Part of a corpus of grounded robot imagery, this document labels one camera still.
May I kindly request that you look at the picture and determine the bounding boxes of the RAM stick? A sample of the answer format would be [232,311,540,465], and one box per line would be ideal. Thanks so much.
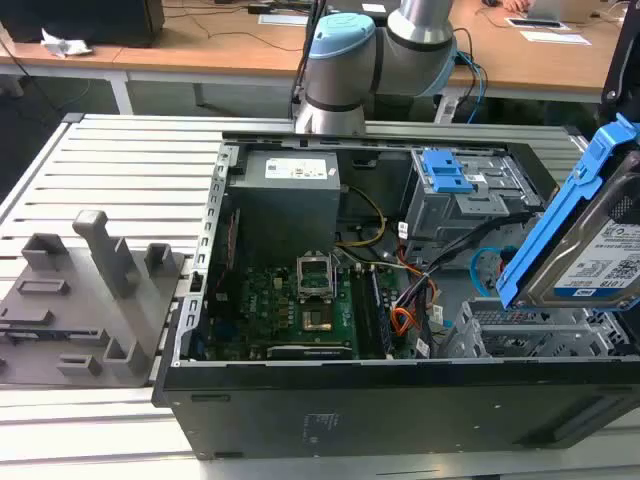
[370,269,395,354]

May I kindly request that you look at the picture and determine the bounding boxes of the yellow wire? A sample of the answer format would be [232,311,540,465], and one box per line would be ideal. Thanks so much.
[333,184,387,249]

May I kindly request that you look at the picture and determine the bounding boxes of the orange wires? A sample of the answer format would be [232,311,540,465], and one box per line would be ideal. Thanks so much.
[391,305,425,337]

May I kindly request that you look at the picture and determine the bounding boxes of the blue cable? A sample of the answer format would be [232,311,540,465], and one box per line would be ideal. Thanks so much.
[457,49,490,125]

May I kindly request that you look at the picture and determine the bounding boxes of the metal socket cover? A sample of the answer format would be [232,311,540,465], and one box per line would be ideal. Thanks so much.
[296,253,335,301]

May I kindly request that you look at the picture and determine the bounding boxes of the CPU socket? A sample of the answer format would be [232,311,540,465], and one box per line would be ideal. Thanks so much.
[298,304,335,335]

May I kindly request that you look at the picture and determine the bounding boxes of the gray parts rack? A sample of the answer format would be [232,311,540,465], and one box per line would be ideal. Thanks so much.
[0,209,190,389]

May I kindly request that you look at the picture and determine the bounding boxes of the black PC case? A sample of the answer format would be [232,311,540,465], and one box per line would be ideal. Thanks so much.
[151,130,640,461]

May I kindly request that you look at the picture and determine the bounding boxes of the black graphics card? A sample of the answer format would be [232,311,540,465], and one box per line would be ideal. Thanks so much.
[266,342,353,360]

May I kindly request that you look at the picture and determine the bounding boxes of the hard disk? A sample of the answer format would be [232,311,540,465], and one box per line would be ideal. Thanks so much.
[497,113,640,314]

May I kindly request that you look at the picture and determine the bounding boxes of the white paper sheet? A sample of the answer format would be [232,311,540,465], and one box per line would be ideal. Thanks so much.
[258,13,312,27]
[518,29,592,47]

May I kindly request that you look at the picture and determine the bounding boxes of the wooden desk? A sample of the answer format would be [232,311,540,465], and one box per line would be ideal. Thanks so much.
[0,0,626,104]

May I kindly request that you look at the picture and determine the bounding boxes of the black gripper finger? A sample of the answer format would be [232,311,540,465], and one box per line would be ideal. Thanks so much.
[595,167,640,221]

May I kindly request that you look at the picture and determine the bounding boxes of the blue drive cage latch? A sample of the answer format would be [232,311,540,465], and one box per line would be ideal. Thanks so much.
[422,148,475,195]

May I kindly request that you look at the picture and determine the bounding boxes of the black wire bundle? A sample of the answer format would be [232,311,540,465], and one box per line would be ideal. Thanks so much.
[393,212,541,314]

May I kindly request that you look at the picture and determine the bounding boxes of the silver drive cage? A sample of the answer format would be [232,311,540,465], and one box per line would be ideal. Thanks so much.
[403,147,545,254]

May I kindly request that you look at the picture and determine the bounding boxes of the gray laptop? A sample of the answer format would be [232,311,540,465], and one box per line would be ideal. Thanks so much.
[529,0,626,24]

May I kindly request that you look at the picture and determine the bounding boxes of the green motherboard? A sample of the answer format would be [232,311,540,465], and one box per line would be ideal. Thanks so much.
[207,259,401,361]

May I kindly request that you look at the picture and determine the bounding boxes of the gray power supply unit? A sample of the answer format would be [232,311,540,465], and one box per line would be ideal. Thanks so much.
[227,149,342,261]

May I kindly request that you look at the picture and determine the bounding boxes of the blue disk wire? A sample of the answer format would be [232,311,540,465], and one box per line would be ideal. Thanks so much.
[471,247,507,302]

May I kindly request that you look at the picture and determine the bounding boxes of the black box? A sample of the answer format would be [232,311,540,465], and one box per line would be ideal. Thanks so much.
[0,0,166,49]

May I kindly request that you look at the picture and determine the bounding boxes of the crumpled white paper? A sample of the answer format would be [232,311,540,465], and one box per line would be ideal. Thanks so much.
[40,27,94,59]

